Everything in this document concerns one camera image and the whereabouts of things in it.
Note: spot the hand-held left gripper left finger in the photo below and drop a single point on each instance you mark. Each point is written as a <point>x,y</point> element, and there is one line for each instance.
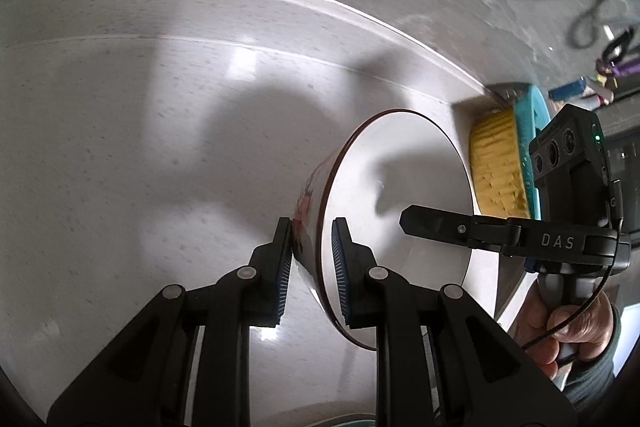
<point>282,272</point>

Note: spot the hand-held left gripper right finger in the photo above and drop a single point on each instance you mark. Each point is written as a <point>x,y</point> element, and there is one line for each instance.
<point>342,274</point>

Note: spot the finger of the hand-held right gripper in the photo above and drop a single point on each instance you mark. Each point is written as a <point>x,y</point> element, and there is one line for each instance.
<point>440,223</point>

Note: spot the white bowl with red print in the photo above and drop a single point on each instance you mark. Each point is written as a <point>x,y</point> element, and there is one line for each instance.
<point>400,187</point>

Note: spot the person's right hand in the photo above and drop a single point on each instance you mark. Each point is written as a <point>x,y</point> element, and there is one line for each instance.
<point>535,322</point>

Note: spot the yellow and teal colander basket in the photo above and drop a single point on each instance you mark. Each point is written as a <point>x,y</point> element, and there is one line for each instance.
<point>497,162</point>

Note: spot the blue sponge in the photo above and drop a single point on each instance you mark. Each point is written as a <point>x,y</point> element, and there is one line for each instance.
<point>567,89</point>

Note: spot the purple plastic item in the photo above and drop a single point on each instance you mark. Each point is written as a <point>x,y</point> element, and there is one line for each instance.
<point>620,68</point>

